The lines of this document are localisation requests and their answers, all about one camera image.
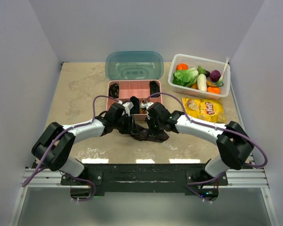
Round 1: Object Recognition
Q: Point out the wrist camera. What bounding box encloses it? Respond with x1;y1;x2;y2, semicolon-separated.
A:
118;100;134;116
140;100;154;109

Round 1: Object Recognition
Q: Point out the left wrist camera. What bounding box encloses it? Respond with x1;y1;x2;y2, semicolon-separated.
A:
118;100;134;116

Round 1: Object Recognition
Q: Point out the teal translucent plastic lid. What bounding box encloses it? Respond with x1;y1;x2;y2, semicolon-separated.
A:
105;51;164;81

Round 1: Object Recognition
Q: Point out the white toy cabbage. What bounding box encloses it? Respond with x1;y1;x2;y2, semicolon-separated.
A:
197;74;207;92

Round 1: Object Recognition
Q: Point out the dark green rolled tie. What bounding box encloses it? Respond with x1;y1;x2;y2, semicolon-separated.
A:
130;96;140;114

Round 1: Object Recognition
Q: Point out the toy green onion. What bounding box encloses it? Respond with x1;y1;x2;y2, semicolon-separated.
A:
216;57;229;87

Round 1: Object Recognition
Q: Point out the purple cable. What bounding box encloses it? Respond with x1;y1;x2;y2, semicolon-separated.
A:
142;92;269;204
21;95;125;202

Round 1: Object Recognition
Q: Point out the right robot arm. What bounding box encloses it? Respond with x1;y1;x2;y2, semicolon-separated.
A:
141;102;254;185

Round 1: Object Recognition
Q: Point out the white plastic basket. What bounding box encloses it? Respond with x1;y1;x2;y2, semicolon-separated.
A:
168;54;231;99

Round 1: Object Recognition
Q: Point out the orange toy pumpkin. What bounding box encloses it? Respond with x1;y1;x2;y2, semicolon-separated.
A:
176;63;189;71

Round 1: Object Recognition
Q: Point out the dark dotted rolled tie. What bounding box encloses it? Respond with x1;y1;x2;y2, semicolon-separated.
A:
149;81;160;97

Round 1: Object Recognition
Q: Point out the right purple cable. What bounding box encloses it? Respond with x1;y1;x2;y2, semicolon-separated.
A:
142;92;269;204

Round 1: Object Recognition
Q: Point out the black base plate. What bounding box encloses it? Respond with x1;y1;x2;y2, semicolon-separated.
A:
61;163;228;201

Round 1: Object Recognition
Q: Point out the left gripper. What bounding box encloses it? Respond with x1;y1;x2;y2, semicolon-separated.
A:
113;114;139;135

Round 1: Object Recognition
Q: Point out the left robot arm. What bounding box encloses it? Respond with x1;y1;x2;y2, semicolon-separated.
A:
32;101;138;185

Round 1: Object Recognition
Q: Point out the purple toy cabbage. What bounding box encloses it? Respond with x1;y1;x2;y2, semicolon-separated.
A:
209;70;221;82

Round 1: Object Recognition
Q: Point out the black gold patterned rolled tie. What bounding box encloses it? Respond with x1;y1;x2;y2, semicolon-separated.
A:
108;83;119;98

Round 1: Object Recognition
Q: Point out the yellow toy vegetable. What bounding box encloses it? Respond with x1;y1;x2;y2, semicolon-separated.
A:
191;81;216;89

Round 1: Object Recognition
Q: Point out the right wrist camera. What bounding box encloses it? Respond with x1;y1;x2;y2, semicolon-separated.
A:
140;100;154;109

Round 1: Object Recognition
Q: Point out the dark toy eggplant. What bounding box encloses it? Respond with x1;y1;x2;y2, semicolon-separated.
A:
198;65;210;77

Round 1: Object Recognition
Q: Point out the pink divided organizer box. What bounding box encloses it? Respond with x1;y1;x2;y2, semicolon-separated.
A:
108;80;162;121

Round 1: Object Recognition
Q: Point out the yellow patterned rolled tie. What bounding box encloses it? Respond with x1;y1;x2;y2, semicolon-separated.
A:
140;104;147;114

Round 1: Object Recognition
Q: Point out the maroon blue-flowered tie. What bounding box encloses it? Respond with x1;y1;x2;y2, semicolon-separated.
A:
101;124;169;143

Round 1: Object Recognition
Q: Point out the orange toy carrot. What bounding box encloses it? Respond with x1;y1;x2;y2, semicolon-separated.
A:
207;87;221;95

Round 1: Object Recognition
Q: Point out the green toy lettuce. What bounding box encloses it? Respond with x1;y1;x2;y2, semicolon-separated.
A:
172;68;199;87

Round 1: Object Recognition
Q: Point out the yellow chips bag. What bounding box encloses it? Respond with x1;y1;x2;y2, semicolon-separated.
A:
182;97;226;123

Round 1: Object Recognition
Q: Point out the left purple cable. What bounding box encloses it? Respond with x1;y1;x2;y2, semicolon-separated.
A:
21;95;125;202

